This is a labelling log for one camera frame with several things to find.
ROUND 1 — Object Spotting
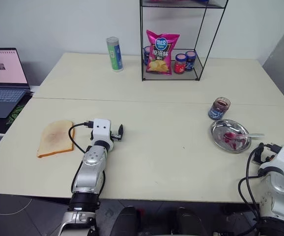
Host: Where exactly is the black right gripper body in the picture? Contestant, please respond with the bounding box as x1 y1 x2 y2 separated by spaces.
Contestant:
253 147 274 165

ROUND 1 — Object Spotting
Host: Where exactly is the metal spoon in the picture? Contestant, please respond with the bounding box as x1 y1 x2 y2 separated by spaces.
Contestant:
224 132 265 141

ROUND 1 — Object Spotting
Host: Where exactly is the slice of toast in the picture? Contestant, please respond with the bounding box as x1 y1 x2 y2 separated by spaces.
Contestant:
36 119 76 159

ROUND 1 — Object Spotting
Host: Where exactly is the open jam jar blue label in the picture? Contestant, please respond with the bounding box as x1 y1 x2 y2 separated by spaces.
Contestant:
208 96 231 121

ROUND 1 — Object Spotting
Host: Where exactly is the round metal plate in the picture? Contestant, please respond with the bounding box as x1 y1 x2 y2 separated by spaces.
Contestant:
210 118 252 154

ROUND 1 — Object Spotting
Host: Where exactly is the green blue cylindrical can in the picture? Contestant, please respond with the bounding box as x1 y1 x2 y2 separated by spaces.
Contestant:
106 36 124 73

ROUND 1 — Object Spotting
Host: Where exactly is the pink potato chips bag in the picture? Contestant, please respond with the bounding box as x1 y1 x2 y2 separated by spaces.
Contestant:
145 29 181 76

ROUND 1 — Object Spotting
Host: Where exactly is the red label jar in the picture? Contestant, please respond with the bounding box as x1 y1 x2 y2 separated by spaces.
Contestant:
173 54 188 75

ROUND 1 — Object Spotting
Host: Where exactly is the black green desk mat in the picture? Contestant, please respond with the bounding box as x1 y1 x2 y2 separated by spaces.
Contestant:
0 92 32 135

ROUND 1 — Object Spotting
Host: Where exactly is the open laptop computer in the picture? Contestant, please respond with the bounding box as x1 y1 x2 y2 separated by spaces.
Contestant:
0 47 32 119

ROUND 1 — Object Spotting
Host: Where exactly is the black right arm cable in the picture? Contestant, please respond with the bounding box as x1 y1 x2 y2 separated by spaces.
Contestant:
238 142 283 205

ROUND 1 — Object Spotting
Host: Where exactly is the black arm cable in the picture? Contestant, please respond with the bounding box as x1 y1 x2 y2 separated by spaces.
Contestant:
238 142 283 205
68 120 94 154

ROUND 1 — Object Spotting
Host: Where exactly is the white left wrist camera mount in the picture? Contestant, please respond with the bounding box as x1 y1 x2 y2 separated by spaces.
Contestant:
90 118 114 151

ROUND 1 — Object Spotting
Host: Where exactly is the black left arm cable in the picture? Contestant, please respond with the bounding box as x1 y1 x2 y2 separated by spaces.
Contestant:
68 120 94 154

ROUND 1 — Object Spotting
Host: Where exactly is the thin white floor cable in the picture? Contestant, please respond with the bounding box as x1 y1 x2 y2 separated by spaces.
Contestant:
0 196 32 215

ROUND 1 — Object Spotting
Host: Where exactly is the black wire shelf rack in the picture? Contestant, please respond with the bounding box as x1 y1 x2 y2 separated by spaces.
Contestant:
140 0 229 82

